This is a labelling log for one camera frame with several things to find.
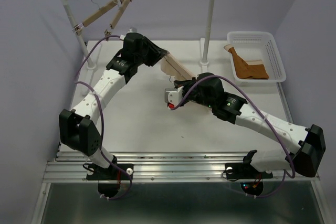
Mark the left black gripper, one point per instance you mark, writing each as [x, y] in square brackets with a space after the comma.
[156, 52]

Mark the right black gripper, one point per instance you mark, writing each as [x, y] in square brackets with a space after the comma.
[186, 83]

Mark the beige underwear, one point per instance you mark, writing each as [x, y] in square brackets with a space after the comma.
[174, 71]

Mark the wooden clip hanger with underwear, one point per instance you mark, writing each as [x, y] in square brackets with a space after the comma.
[170, 58]

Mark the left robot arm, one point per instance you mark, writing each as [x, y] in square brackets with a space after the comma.
[78, 126]

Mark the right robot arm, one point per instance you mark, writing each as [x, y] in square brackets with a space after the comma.
[302, 148]

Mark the brown underwear in basket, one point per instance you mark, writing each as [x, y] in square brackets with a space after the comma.
[243, 69]

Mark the wooden clip hanger far left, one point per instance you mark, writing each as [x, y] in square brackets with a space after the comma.
[96, 15]

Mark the white plastic basket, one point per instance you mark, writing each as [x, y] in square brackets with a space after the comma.
[257, 47]

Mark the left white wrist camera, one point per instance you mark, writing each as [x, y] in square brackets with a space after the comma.
[132, 30]

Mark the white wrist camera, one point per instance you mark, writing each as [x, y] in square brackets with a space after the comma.
[173, 96]
[132, 30]

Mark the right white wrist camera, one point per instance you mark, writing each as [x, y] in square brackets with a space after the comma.
[173, 96]

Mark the aluminium rail base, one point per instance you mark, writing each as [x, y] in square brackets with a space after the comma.
[149, 167]

